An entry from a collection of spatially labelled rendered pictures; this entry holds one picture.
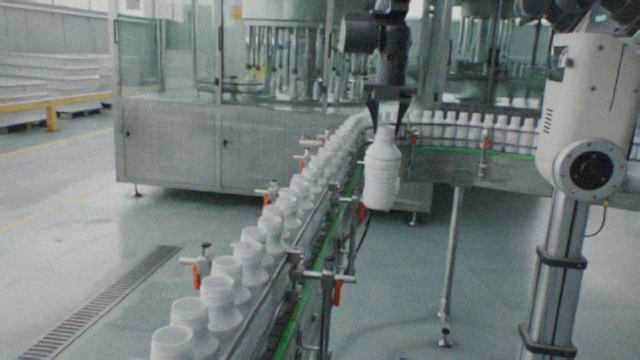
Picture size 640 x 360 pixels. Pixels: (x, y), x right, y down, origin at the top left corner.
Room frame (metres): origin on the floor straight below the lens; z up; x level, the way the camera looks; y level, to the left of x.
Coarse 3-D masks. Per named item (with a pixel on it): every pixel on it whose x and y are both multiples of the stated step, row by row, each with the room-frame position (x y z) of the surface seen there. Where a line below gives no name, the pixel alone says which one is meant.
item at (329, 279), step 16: (304, 160) 1.68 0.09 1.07; (352, 160) 1.67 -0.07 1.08; (352, 176) 1.67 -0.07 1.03; (256, 192) 1.25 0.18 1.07; (272, 192) 1.24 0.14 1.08; (352, 192) 1.23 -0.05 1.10; (336, 208) 1.24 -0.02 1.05; (352, 208) 1.22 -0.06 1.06; (352, 224) 1.22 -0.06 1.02; (336, 240) 1.25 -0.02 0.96; (352, 240) 1.22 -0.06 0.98; (208, 256) 0.80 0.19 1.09; (288, 256) 0.78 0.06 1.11; (352, 256) 1.22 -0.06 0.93; (208, 272) 0.79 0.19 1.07; (288, 272) 0.78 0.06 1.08; (304, 272) 0.78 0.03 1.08; (320, 272) 0.78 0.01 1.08; (352, 272) 1.22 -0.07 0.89; (288, 288) 0.78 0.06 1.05; (336, 288) 0.77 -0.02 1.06; (336, 304) 0.77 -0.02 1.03; (320, 336) 0.78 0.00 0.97; (320, 352) 0.77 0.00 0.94
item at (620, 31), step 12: (600, 0) 1.13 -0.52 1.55; (612, 0) 1.09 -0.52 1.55; (624, 0) 1.08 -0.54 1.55; (636, 0) 1.07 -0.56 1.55; (612, 12) 1.11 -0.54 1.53; (624, 12) 1.08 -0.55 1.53; (636, 12) 1.07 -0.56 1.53; (624, 24) 1.11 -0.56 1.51; (636, 24) 1.07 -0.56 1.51; (624, 36) 1.10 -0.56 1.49
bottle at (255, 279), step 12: (240, 252) 0.66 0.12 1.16; (252, 252) 0.66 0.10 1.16; (252, 264) 0.65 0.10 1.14; (252, 276) 0.65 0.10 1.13; (264, 276) 0.66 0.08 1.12; (252, 288) 0.64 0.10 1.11; (264, 288) 0.66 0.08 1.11; (252, 300) 0.64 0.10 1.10; (264, 312) 0.66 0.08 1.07; (252, 324) 0.65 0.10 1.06; (264, 324) 0.66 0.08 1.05; (252, 336) 0.65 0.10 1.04; (252, 348) 0.65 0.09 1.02; (264, 348) 0.66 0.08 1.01
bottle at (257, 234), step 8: (248, 232) 0.74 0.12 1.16; (256, 232) 0.75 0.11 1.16; (264, 232) 0.73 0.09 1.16; (248, 240) 0.71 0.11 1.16; (256, 240) 0.71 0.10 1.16; (264, 240) 0.72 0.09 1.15; (264, 248) 0.72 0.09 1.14; (264, 256) 0.72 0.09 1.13; (264, 264) 0.71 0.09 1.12; (272, 264) 0.73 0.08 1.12; (272, 272) 0.73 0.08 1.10
